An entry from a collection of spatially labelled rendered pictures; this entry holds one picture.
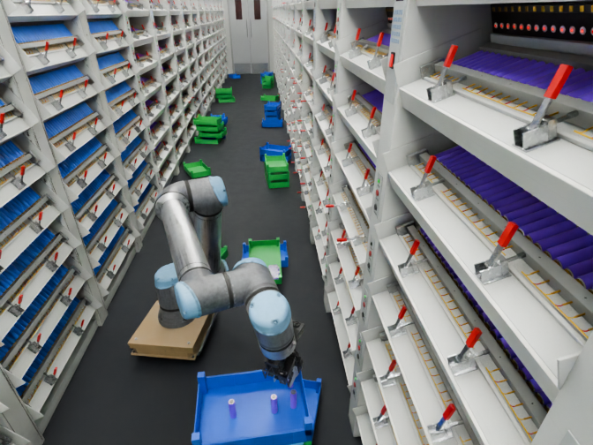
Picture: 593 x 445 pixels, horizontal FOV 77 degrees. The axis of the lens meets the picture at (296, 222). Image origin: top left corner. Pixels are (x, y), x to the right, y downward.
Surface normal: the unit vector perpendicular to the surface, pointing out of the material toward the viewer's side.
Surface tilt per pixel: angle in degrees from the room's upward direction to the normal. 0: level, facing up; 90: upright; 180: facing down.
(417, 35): 90
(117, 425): 0
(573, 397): 90
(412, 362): 21
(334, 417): 0
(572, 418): 90
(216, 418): 0
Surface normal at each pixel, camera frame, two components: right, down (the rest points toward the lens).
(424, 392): -0.36, -0.80
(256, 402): 0.00, -0.87
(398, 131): 0.08, 0.50
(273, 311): -0.06, -0.66
